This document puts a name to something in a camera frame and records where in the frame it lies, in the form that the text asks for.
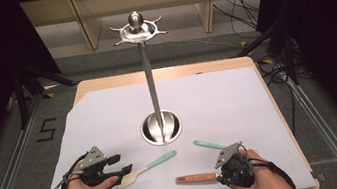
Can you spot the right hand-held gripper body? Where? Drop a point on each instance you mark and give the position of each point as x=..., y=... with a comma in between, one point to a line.
x=227, y=154

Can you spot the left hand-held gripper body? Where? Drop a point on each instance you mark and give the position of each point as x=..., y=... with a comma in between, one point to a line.
x=93, y=159

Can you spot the metal utensil stand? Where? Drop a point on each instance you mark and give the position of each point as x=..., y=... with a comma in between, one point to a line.
x=152, y=87

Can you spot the person's right hand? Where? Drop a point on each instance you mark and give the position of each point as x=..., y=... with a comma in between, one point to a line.
x=267, y=181

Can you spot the white paper sheet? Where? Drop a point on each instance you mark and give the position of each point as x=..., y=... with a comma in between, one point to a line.
x=225, y=106

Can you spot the black metal stand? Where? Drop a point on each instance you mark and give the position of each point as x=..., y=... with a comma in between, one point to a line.
x=289, y=56
x=21, y=96

